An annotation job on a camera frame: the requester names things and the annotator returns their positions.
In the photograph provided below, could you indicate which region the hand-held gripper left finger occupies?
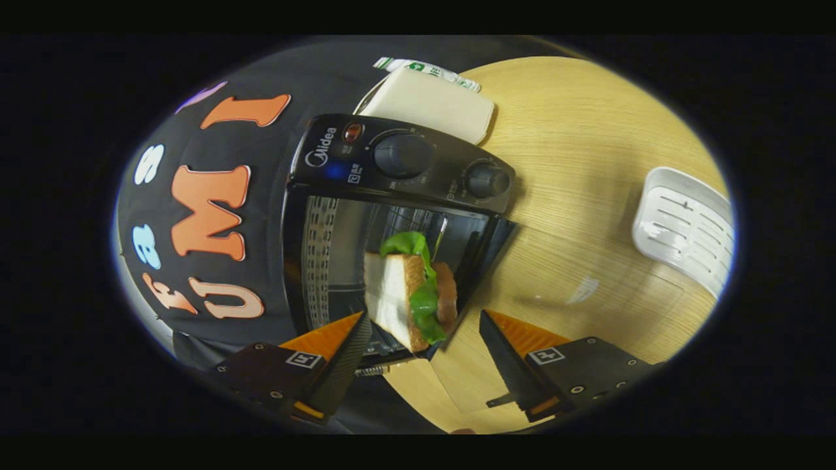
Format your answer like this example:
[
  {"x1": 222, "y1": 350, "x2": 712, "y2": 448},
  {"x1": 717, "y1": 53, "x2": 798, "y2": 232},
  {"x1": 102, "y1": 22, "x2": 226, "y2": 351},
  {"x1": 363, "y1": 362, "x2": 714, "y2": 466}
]
[{"x1": 209, "y1": 311, "x2": 373, "y2": 426}]

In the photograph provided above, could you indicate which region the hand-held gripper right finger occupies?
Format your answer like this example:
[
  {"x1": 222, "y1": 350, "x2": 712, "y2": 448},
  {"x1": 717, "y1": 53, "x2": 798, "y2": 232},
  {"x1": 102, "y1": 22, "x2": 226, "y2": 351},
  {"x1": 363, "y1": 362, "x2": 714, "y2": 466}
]
[{"x1": 479, "y1": 309, "x2": 662, "y2": 422}]

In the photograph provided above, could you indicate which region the black toaster oven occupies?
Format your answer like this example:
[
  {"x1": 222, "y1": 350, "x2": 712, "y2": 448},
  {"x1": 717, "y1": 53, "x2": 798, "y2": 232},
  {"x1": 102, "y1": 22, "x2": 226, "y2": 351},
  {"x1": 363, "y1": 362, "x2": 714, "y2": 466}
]
[{"x1": 281, "y1": 114, "x2": 713, "y2": 431}]

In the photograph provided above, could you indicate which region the white green-label bottle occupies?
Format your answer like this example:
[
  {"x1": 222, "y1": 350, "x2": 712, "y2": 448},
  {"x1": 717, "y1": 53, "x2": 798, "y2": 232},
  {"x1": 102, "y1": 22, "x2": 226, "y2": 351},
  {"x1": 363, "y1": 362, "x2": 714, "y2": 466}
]
[{"x1": 374, "y1": 57, "x2": 482, "y2": 93}]

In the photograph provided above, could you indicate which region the lettuce sandwich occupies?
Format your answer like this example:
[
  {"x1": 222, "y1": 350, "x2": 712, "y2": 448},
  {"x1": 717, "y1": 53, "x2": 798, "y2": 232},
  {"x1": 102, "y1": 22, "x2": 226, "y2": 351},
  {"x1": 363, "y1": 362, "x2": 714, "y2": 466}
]
[{"x1": 363, "y1": 231, "x2": 459, "y2": 354}]

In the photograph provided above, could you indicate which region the white plastic tray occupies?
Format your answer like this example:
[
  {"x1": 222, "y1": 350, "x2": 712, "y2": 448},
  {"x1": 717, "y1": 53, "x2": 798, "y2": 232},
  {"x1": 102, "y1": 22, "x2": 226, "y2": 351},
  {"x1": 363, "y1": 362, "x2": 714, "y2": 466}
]
[{"x1": 632, "y1": 167, "x2": 735, "y2": 300}]

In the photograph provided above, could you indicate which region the white bread toaster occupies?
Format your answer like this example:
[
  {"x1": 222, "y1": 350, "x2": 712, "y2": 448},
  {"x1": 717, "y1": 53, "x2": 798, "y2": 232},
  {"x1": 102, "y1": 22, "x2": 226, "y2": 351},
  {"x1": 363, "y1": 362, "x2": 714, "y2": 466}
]
[{"x1": 356, "y1": 67, "x2": 496, "y2": 146}]

